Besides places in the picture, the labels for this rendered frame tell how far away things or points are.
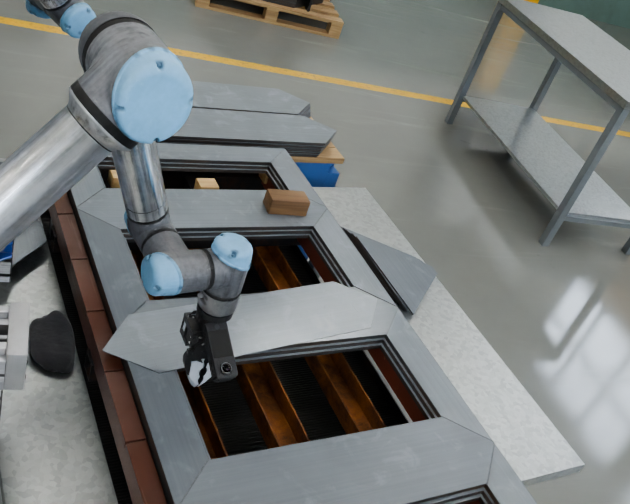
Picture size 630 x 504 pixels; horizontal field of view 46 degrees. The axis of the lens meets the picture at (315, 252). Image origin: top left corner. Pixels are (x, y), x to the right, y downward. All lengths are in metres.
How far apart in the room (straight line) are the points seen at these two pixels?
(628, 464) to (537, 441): 1.44
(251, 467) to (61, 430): 0.43
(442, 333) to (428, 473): 0.62
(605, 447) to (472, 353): 1.38
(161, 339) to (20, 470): 0.37
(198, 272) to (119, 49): 0.44
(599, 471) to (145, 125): 2.60
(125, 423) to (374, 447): 0.51
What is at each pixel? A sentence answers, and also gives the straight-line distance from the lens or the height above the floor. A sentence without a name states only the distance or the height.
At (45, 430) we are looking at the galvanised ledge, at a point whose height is 0.68.
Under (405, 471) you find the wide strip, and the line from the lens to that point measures 1.58.
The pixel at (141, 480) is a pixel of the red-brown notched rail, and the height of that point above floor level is 0.83.
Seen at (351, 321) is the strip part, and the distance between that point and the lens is 1.85.
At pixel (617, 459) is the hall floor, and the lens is 3.38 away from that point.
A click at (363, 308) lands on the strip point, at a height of 0.85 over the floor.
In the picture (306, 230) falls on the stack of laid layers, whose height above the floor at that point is 0.84.
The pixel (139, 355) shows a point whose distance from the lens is 1.59.
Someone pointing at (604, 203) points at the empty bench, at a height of 0.23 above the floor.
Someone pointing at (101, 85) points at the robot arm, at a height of 1.53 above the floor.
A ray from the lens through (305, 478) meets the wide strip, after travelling 1.48.
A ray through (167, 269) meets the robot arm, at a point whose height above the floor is 1.19.
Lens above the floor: 1.98
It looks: 34 degrees down
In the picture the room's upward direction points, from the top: 21 degrees clockwise
